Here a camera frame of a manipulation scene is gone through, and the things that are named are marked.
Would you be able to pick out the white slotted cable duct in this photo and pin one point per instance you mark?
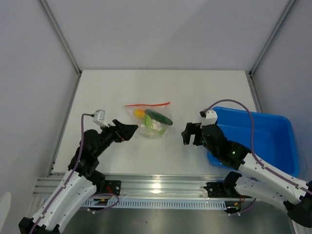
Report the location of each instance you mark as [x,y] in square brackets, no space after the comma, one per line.
[202,204]

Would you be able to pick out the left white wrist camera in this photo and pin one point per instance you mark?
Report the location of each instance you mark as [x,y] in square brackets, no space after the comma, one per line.
[98,118]

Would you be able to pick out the black base bracket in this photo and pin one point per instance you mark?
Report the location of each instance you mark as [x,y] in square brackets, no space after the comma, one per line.
[216,190]
[112,187]

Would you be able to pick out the left black base bracket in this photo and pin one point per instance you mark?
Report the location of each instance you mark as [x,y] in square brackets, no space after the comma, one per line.
[112,187]

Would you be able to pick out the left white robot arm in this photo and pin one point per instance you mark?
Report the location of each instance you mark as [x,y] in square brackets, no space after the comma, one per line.
[80,182]

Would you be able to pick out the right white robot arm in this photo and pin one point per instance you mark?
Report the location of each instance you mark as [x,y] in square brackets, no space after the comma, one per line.
[252,176]

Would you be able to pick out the clear orange zip top bag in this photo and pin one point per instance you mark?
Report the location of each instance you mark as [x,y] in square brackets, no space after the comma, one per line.
[163,108]

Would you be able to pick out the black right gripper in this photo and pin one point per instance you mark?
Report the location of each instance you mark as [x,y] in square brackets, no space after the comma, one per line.
[192,129]

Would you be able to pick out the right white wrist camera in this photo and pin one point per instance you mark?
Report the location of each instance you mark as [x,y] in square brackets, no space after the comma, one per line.
[209,118]

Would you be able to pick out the green toy cucumber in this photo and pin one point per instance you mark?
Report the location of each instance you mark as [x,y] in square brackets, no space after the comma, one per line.
[158,117]

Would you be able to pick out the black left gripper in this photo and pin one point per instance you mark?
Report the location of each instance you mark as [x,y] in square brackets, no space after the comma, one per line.
[125,131]

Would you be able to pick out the blue plastic bin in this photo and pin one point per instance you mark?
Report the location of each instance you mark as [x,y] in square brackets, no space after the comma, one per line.
[273,136]

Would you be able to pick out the aluminium mounting rail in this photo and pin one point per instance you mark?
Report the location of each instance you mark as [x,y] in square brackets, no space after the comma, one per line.
[164,186]

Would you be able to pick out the right black base bracket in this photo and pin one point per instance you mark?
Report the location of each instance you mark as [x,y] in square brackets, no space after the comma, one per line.
[216,190]

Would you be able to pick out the white toy cauliflower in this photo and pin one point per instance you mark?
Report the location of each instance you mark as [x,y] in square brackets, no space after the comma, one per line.
[152,128]

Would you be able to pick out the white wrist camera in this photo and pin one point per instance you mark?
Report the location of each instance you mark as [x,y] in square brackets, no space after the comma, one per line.
[98,118]
[209,118]

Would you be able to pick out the yellow toy lemon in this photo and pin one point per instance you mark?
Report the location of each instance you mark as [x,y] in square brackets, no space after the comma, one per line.
[139,113]

